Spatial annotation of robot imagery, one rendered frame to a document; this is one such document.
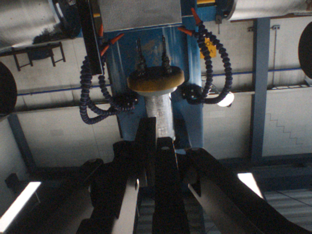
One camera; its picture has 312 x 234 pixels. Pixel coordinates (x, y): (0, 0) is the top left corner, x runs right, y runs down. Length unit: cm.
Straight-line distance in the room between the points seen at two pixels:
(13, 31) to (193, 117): 71
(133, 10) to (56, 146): 741
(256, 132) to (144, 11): 626
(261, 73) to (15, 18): 562
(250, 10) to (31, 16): 53
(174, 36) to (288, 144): 669
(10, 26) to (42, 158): 757
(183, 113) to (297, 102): 605
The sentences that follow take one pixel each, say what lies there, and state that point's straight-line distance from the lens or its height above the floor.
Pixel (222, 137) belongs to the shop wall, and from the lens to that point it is 672.
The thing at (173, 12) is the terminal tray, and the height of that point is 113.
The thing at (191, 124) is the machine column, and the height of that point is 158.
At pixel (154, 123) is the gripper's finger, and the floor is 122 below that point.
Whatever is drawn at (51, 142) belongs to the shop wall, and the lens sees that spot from 767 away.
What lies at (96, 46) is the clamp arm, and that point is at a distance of 58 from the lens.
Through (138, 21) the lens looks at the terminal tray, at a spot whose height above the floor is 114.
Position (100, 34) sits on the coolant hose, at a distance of 71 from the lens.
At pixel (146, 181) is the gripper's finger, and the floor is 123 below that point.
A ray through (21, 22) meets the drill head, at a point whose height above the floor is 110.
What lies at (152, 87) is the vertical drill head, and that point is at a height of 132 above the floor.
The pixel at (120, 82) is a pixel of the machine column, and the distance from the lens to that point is 96.
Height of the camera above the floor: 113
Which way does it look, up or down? 23 degrees up
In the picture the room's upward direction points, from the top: 173 degrees clockwise
